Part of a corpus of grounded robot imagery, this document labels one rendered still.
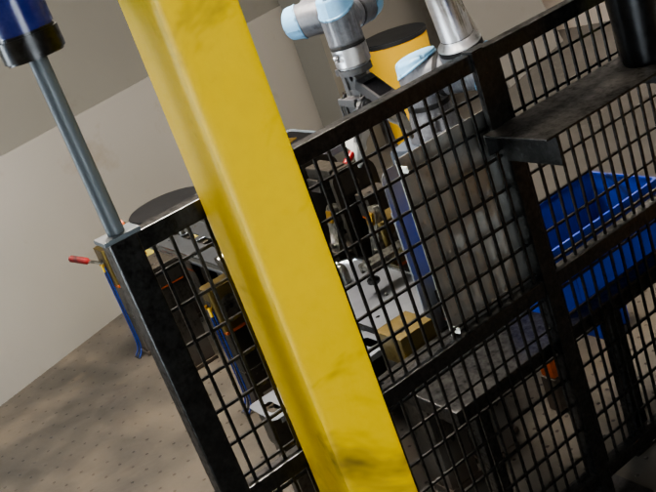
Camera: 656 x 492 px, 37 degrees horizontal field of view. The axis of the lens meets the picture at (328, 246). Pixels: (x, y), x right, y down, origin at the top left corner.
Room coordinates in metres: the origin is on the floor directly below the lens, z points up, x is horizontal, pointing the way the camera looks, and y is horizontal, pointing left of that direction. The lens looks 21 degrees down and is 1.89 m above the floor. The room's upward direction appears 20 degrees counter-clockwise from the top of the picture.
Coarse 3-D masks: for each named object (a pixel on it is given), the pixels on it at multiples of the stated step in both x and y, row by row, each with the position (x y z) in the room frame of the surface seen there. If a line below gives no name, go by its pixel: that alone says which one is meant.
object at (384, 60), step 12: (408, 24) 6.29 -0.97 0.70; (420, 24) 6.16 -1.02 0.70; (372, 36) 6.34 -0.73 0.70; (384, 36) 6.20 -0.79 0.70; (396, 36) 6.06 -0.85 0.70; (408, 36) 5.97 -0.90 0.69; (420, 36) 6.01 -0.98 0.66; (372, 48) 6.03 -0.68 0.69; (384, 48) 5.98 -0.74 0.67; (396, 48) 5.96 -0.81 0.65; (408, 48) 5.97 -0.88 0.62; (420, 48) 6.00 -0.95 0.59; (372, 60) 6.06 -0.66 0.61; (384, 60) 6.00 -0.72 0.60; (396, 60) 5.97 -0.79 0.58; (372, 72) 6.12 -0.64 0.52; (384, 72) 6.02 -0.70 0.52; (396, 84) 5.99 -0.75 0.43; (396, 132) 6.10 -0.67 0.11
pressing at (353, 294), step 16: (176, 240) 2.77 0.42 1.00; (176, 256) 2.65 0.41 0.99; (208, 256) 2.54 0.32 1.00; (384, 272) 2.02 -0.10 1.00; (400, 272) 1.99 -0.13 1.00; (352, 288) 2.00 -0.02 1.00; (368, 288) 1.97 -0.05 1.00; (384, 288) 1.94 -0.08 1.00; (400, 288) 1.91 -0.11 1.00; (352, 304) 1.92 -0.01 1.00; (368, 304) 1.89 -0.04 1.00; (400, 304) 1.84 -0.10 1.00; (416, 304) 1.81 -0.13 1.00; (368, 320) 1.82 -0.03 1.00; (384, 320) 1.79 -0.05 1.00
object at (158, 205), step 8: (168, 192) 4.68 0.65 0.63; (176, 192) 4.63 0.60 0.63; (184, 192) 4.58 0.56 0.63; (192, 192) 4.53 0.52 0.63; (152, 200) 4.65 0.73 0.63; (160, 200) 4.60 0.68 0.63; (168, 200) 4.55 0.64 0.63; (176, 200) 4.50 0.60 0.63; (144, 208) 4.56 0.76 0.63; (152, 208) 4.51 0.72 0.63; (160, 208) 4.47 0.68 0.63; (168, 208) 4.42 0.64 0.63; (136, 216) 4.48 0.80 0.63; (144, 216) 4.43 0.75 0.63; (152, 216) 4.39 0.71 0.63; (136, 224) 4.38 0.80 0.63
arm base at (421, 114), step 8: (448, 96) 2.52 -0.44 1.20; (432, 104) 2.48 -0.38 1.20; (448, 104) 2.50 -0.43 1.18; (416, 112) 2.50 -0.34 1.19; (424, 112) 2.49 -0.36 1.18; (432, 112) 2.48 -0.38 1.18; (440, 112) 2.48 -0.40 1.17; (424, 120) 2.49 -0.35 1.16; (440, 120) 2.48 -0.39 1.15; (448, 120) 2.48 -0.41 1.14; (456, 120) 2.49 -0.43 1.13; (424, 128) 2.49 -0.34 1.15; (440, 128) 2.48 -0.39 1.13; (416, 136) 2.50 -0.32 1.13; (424, 136) 2.48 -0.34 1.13; (432, 136) 2.47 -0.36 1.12; (416, 144) 2.51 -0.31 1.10
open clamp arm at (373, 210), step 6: (372, 210) 2.15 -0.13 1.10; (378, 210) 2.15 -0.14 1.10; (372, 216) 2.15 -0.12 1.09; (378, 216) 2.15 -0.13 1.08; (372, 222) 2.14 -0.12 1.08; (378, 222) 2.14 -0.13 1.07; (378, 234) 2.14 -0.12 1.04; (372, 240) 2.16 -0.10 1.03; (372, 246) 2.16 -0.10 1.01; (384, 246) 2.14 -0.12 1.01; (372, 252) 2.16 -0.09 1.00
